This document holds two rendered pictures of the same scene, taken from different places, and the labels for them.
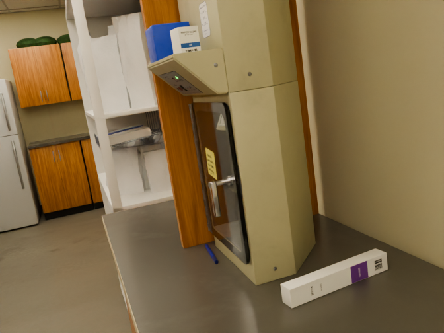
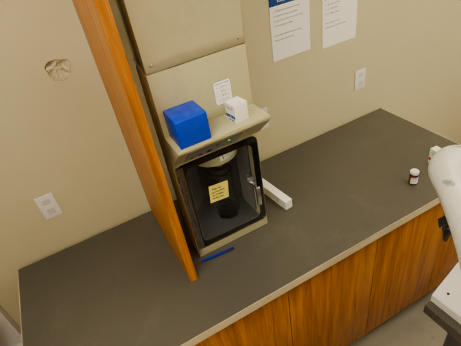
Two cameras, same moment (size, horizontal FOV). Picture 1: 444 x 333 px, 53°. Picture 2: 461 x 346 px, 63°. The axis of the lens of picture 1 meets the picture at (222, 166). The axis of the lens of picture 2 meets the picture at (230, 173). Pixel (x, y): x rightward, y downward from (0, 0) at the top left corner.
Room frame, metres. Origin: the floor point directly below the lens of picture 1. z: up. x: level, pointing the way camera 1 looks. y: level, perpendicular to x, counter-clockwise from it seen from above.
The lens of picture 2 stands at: (1.22, 1.08, 2.09)
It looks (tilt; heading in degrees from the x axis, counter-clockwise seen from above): 37 degrees down; 266
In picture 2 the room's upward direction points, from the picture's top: 11 degrees counter-clockwise
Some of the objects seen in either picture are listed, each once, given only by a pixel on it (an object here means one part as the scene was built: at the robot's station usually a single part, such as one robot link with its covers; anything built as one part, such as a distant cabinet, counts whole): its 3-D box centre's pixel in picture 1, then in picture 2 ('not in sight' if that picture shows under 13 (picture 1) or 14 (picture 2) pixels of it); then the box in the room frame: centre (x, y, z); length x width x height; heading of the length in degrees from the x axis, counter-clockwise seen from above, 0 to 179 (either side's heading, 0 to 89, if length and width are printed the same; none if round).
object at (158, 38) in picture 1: (169, 43); (186, 124); (1.25, 0.09, 1.56); 0.10 x 0.10 x 0.09; 18
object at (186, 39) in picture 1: (185, 41); (236, 110); (1.09, 0.04, 1.54); 0.05 x 0.05 x 0.06; 26
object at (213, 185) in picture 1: (221, 196); (256, 193); (1.06, 0.01, 1.17); 0.05 x 0.03 x 0.10; 107
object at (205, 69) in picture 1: (184, 77); (220, 139); (1.16, 0.06, 1.46); 0.32 x 0.11 x 0.10; 18
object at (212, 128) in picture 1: (217, 177); (226, 195); (1.17, 0.02, 1.19); 0.30 x 0.01 x 0.40; 17
